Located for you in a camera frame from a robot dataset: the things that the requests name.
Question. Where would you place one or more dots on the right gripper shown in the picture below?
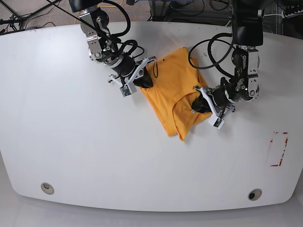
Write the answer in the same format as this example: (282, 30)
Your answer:
(127, 67)

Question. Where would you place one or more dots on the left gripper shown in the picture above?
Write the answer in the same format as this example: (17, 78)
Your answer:
(213, 100)

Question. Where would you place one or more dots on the yellow T-shirt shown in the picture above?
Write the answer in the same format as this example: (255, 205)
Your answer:
(172, 93)

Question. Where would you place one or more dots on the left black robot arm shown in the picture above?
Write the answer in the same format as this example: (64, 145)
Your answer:
(239, 65)

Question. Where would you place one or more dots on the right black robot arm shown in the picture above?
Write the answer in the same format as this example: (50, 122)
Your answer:
(106, 47)

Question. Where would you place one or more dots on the red tape rectangle marking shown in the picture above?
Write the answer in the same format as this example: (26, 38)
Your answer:
(277, 149)

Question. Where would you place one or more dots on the right table grommet hole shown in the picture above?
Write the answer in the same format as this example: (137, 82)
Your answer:
(255, 194)

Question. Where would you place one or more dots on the table grommet hole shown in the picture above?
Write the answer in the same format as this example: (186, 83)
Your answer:
(255, 194)
(47, 188)

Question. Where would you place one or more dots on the left table grommet hole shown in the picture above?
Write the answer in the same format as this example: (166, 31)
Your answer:
(47, 188)

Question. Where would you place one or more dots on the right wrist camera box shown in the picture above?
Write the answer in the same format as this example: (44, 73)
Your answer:
(128, 89)

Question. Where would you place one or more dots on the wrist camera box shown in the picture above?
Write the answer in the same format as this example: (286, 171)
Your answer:
(216, 121)
(128, 89)

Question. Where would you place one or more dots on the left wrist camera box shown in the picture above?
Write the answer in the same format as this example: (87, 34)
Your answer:
(216, 121)

